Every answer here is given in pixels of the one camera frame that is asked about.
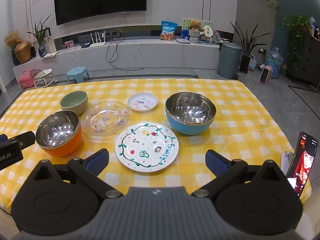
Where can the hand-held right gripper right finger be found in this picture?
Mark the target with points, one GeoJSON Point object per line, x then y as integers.
{"type": "Point", "coordinates": [216, 161]}

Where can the yellow checkered tablecloth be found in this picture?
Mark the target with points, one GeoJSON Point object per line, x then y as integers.
{"type": "Point", "coordinates": [225, 135]}

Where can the pink photo frame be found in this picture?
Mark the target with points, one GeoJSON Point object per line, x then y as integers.
{"type": "Point", "coordinates": [68, 45]}

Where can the smartphone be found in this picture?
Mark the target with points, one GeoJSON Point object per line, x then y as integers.
{"type": "Point", "coordinates": [303, 162]}

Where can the orange steel bowl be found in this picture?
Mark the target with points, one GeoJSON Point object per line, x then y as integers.
{"type": "Point", "coordinates": [57, 127]}

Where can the pink space heater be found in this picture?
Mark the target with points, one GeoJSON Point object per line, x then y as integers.
{"type": "Point", "coordinates": [267, 75]}

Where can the white router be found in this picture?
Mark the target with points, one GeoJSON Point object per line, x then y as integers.
{"type": "Point", "coordinates": [97, 45]}

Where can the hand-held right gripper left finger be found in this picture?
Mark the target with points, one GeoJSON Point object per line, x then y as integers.
{"type": "Point", "coordinates": [96, 161]}

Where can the white baby seat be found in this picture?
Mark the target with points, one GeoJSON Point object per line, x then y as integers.
{"type": "Point", "coordinates": [43, 74]}

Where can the brown teddy bear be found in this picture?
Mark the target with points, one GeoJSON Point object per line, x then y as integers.
{"type": "Point", "coordinates": [195, 25]}

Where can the dark cabinet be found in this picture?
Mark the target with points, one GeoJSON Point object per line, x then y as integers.
{"type": "Point", "coordinates": [307, 62]}

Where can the white marble tv console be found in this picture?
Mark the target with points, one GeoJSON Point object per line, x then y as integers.
{"type": "Point", "coordinates": [162, 55]}

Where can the light blue plastic stool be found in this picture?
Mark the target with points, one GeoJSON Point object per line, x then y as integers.
{"type": "Point", "coordinates": [78, 71]}

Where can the white phone stand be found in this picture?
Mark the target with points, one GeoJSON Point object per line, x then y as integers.
{"type": "Point", "coordinates": [286, 161]}

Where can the small white printed plate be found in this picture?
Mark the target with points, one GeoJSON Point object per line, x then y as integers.
{"type": "Point", "coordinates": [142, 102]}

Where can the green ivy plant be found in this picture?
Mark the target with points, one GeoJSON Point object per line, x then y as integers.
{"type": "Point", "coordinates": [297, 27]}

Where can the white paper bag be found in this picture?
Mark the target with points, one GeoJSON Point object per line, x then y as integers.
{"type": "Point", "coordinates": [51, 45]}

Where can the blue steel bowl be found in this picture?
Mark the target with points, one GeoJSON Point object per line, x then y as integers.
{"type": "Point", "coordinates": [190, 110]}

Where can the white round hand fan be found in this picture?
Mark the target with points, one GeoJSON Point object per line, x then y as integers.
{"type": "Point", "coordinates": [207, 31]}

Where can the dried yellow flowers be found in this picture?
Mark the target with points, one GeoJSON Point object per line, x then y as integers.
{"type": "Point", "coordinates": [11, 38]}

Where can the gold vase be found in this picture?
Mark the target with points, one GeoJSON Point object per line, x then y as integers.
{"type": "Point", "coordinates": [23, 52]}

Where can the blue tissue pack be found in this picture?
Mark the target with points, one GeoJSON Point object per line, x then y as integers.
{"type": "Point", "coordinates": [185, 34]}

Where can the blue snack bag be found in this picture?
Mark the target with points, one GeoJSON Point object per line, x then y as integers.
{"type": "Point", "coordinates": [168, 30]}

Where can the green plant in blue vase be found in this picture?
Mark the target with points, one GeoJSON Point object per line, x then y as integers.
{"type": "Point", "coordinates": [42, 50]}

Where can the white fruit-print plate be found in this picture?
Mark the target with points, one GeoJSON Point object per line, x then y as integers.
{"type": "Point", "coordinates": [147, 147]}

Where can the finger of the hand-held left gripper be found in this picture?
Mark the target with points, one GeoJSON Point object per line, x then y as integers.
{"type": "Point", "coordinates": [3, 138]}
{"type": "Point", "coordinates": [26, 139]}

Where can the white woven basket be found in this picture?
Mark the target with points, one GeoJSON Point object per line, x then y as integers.
{"type": "Point", "coordinates": [252, 63]}

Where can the clear glass plate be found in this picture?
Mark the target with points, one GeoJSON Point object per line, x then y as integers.
{"type": "Point", "coordinates": [105, 120]}

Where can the green ceramic bowl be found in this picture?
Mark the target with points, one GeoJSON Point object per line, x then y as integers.
{"type": "Point", "coordinates": [75, 100]}

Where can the grey pedal trash can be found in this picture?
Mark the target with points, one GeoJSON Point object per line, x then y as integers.
{"type": "Point", "coordinates": [228, 60]}

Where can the pink plastic basket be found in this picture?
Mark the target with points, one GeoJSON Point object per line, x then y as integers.
{"type": "Point", "coordinates": [25, 80]}

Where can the large blue water bottle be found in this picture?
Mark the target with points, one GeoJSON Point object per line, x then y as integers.
{"type": "Point", "coordinates": [273, 60]}

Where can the long-leaf plant in black pot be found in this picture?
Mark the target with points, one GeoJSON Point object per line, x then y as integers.
{"type": "Point", "coordinates": [243, 65]}

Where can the green printed card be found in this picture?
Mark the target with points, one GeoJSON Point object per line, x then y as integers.
{"type": "Point", "coordinates": [186, 23]}

